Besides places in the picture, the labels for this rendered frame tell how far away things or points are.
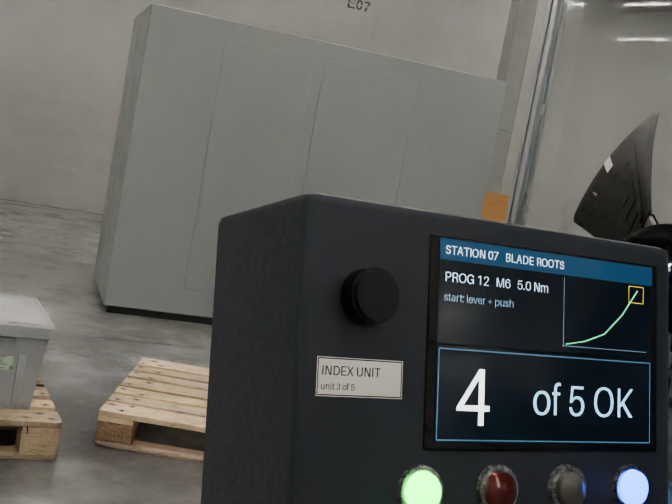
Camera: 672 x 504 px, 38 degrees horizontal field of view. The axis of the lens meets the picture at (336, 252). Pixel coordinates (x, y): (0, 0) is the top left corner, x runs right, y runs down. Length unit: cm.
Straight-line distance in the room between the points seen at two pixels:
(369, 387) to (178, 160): 610
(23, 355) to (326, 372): 334
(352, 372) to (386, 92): 645
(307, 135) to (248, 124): 42
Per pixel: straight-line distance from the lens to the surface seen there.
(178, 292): 667
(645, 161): 155
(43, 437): 377
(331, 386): 47
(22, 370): 380
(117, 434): 398
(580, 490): 57
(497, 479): 53
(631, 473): 60
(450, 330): 51
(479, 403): 52
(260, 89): 665
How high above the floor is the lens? 127
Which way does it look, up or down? 5 degrees down
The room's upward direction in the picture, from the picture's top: 10 degrees clockwise
